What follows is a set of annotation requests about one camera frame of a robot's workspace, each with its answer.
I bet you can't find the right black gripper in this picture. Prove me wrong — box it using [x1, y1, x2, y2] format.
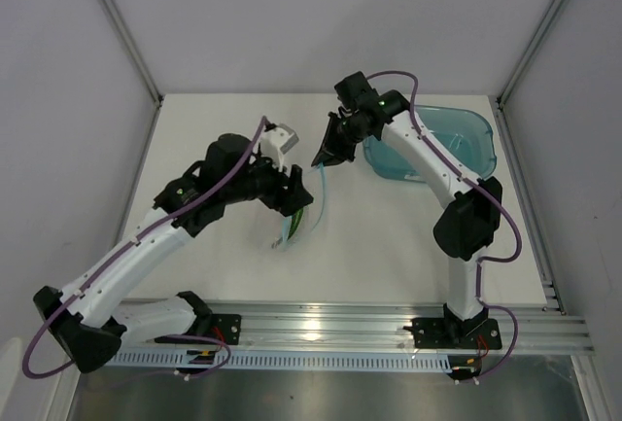
[313, 112, 372, 169]

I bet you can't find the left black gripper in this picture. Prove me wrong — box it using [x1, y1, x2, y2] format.
[223, 145, 313, 217]

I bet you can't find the green cucumber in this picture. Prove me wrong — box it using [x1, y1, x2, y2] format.
[286, 207, 309, 241]

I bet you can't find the clear zip top bag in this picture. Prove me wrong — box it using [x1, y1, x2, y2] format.
[269, 163, 328, 252]

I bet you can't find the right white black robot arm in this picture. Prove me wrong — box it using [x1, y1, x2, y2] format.
[312, 72, 502, 347]

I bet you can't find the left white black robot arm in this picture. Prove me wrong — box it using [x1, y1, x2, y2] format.
[33, 125, 313, 373]

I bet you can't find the blue plastic tub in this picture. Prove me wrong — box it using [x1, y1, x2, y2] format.
[363, 105, 497, 183]

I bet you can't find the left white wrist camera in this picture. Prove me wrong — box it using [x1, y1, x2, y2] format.
[259, 123, 299, 172]

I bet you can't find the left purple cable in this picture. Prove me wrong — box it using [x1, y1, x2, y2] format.
[21, 115, 273, 388]

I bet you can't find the purple cable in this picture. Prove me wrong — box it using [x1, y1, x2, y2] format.
[21, 115, 273, 388]
[366, 69, 524, 383]

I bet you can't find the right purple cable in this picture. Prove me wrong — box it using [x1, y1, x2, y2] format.
[366, 69, 524, 383]

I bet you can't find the aluminium front rail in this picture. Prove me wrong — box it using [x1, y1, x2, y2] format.
[65, 299, 595, 357]

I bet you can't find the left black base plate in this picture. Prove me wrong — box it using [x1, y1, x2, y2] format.
[155, 314, 242, 345]

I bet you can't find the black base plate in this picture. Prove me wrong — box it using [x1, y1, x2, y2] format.
[403, 317, 502, 350]
[155, 314, 242, 345]

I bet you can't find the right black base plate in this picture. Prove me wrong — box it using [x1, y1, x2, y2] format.
[403, 317, 502, 350]

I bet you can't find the white slotted cable duct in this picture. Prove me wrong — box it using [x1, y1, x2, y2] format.
[107, 348, 451, 373]

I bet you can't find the right aluminium side rail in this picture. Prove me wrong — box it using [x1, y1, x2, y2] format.
[489, 97, 567, 316]

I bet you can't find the left aluminium corner post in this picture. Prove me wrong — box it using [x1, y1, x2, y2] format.
[97, 0, 163, 107]

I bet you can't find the aluminium corner post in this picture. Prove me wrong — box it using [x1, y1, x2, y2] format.
[496, 0, 570, 111]
[97, 0, 163, 107]

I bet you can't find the right aluminium corner post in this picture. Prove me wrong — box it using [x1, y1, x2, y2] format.
[496, 0, 570, 111]

